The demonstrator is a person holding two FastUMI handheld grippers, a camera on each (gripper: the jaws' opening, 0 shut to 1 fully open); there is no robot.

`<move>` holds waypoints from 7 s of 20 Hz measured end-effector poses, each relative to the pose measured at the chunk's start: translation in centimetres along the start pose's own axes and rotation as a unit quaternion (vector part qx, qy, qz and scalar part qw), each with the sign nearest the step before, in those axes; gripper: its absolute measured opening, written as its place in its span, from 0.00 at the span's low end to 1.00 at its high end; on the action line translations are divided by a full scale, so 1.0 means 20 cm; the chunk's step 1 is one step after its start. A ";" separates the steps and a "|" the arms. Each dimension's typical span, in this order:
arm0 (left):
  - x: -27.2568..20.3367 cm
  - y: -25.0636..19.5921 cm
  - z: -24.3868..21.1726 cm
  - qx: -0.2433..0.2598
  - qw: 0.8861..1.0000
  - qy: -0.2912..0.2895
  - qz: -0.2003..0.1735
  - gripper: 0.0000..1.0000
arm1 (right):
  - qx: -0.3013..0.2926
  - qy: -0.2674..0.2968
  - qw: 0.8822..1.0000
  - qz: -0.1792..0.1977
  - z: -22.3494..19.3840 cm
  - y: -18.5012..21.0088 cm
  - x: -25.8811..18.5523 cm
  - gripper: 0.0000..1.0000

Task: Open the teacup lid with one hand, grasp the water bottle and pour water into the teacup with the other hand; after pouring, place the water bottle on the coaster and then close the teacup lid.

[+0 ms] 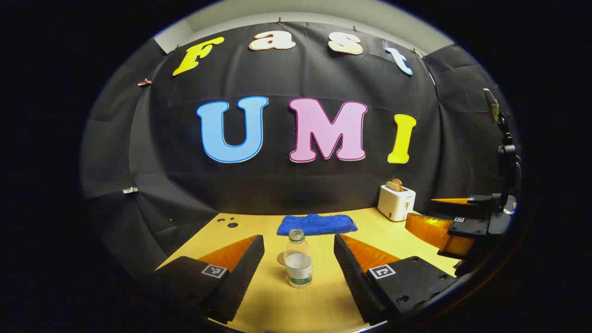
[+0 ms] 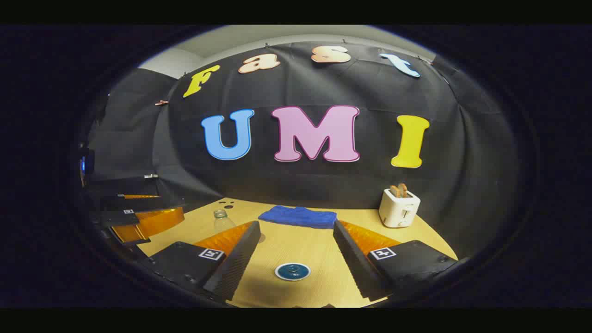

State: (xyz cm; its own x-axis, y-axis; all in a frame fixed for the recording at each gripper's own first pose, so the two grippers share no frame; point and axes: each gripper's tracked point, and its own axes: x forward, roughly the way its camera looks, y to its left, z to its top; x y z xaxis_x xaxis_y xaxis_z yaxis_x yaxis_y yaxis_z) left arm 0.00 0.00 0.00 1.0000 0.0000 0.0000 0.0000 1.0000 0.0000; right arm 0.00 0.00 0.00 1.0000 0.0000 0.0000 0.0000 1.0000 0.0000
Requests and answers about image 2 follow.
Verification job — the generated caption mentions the white toaster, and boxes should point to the white toaster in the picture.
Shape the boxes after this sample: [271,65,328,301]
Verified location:
[378,187,421,228]

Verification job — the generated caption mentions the blue towel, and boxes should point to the blue towel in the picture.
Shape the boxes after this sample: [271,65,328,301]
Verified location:
[258,205,337,229]

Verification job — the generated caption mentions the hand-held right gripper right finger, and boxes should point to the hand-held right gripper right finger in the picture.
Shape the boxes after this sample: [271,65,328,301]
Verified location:
[332,219,459,302]

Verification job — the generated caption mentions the clear plastic water bottle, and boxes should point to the clear plastic water bottle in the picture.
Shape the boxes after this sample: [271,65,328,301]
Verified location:
[213,209,237,234]

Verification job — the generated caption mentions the black backdrop cloth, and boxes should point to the black backdrop cloth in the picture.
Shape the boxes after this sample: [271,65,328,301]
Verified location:
[81,41,521,259]

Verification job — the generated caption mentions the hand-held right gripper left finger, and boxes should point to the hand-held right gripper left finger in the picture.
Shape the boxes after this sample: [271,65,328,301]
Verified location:
[139,220,262,303]

